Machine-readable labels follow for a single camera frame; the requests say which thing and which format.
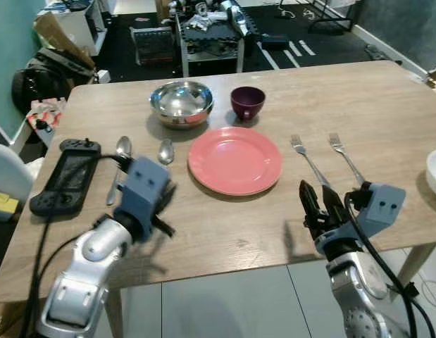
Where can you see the brown cardboard sheet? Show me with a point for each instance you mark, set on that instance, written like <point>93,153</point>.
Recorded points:
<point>59,36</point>

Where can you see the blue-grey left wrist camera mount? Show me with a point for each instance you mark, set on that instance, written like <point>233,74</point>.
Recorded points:
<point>144,187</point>

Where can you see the white ceramic bowl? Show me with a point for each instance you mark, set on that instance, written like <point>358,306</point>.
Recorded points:
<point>435,173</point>

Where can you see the cluttered metal workbench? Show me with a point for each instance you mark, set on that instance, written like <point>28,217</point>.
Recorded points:
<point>210,36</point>

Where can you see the wooden table leg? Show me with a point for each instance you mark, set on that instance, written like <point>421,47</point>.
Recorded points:
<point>113,314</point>
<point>416,262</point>

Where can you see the white chair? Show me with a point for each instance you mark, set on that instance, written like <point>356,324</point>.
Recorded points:
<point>6,176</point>

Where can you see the silver metal fork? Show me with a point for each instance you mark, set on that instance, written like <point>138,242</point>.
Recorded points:
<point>344,158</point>
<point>306,159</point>

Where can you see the black handheld game console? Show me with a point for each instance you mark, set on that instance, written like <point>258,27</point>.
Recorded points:
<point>66,177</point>

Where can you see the large silver spoon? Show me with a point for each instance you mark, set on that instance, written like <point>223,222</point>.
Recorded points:
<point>122,147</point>

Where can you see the small silver spoon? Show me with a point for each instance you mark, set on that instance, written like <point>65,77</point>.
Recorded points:
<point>165,151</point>

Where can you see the red and white packet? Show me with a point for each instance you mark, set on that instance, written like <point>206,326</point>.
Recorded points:
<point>46,114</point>

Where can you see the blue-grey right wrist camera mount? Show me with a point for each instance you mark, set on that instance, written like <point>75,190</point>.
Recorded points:
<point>380,204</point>

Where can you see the white cabinet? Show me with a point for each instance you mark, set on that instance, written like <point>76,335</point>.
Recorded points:
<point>80,21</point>

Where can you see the pink round plate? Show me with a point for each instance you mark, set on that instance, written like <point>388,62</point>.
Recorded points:
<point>235,161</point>

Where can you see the black metal floor stand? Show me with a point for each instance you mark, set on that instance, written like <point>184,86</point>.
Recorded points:
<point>323,14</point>

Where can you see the small black floor box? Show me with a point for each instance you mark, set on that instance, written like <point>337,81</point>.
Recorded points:
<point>275,42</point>

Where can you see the dark purple cup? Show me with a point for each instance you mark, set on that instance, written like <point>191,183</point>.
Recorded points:
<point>247,103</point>

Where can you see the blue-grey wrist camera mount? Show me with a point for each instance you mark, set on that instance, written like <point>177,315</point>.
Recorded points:
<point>144,187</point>
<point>380,204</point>

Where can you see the black backpack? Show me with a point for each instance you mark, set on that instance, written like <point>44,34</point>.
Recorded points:
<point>41,79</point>

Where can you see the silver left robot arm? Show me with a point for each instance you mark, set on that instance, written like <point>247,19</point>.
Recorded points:
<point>84,282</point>

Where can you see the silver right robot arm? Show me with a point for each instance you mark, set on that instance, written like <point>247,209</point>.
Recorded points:
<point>358,296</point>

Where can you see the small open cardboard box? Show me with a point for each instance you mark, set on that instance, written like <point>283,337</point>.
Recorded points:
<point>435,77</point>

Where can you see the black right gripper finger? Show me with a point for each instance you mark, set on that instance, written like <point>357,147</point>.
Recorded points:
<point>307,201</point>
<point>332,205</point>

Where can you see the stainless steel bowl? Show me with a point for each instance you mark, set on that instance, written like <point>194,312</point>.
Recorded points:
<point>181,101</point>

